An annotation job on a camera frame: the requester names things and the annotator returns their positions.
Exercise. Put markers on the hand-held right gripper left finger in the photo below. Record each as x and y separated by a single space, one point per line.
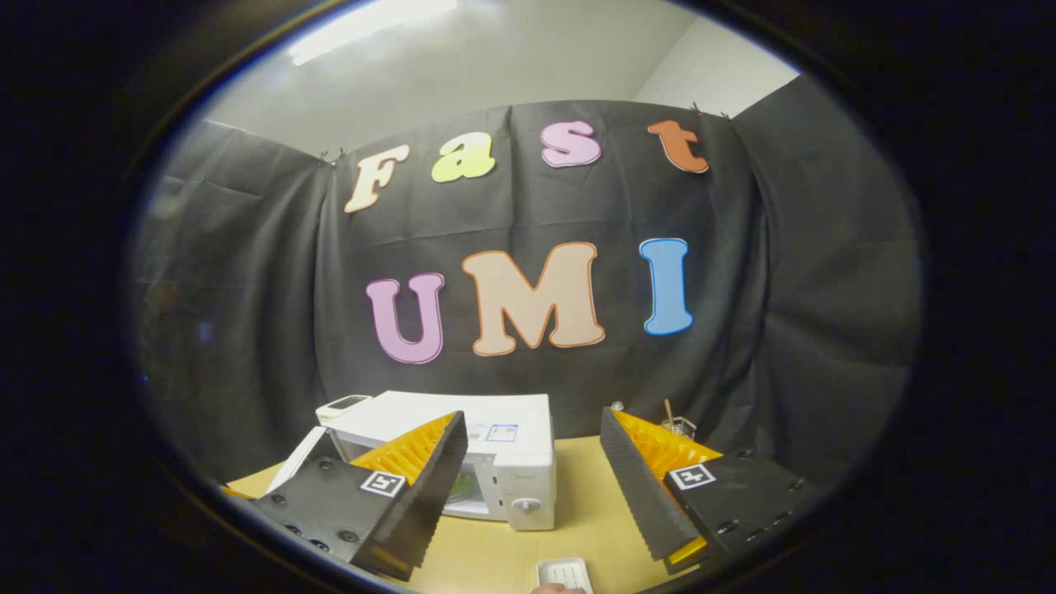
433 491

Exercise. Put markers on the wooden stick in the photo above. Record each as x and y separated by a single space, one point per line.
669 411

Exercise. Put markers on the black backdrop cloth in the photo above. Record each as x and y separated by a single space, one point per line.
784 289

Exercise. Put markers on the small white device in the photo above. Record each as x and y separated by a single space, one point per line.
342 406

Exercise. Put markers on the white food tray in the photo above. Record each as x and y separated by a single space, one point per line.
563 572

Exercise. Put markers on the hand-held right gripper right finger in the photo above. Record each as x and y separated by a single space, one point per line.
639 495

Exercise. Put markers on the small glass cup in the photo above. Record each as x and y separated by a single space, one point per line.
683 427

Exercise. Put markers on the white microwave oven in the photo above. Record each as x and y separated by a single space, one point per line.
520 462

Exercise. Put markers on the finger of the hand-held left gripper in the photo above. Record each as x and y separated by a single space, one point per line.
234 492

